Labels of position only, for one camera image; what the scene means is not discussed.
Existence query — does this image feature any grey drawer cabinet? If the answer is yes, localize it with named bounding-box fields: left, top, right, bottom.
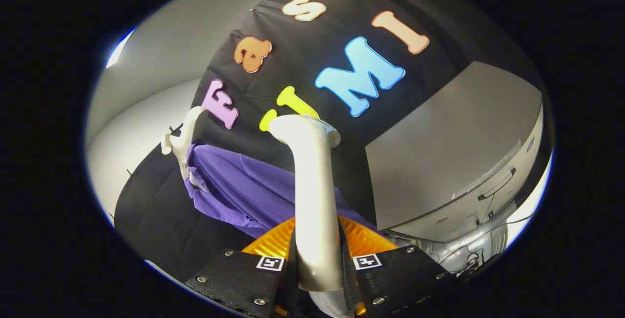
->
left=365, top=61, right=555, bottom=279

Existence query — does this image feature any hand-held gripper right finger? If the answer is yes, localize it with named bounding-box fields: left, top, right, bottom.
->
left=337, top=215, right=457, bottom=318

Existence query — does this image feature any white garment steamer head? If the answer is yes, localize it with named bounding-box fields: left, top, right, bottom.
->
left=269, top=114, right=344, bottom=293

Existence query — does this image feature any black quilted side curtain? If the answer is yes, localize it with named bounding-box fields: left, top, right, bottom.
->
left=113, top=127, right=274, bottom=279

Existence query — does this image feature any purple jacket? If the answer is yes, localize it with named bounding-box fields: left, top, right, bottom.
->
left=184, top=141, right=376, bottom=239

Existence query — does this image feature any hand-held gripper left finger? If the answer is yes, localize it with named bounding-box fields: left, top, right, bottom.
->
left=185, top=217, right=299, bottom=318

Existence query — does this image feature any white clothes hanger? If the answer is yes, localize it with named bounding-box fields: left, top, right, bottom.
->
left=161, top=106, right=208, bottom=182

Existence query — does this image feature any large ceiling light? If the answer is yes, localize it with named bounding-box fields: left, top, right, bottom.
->
left=106, top=29, right=135, bottom=68

